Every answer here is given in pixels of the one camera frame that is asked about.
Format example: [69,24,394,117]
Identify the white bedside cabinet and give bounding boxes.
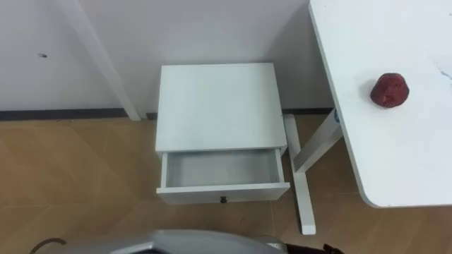
[155,63,289,155]

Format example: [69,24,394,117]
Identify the white slanted post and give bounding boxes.
[58,0,142,122]

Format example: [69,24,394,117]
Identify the red apple soft toy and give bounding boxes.
[369,72,410,109]

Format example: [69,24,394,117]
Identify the white desk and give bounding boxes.
[283,0,452,236]

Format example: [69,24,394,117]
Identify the robot body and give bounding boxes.
[52,229,289,254]

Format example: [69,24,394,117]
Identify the open white drawer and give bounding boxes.
[156,148,291,205]

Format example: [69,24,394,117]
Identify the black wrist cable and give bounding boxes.
[29,237,68,254]

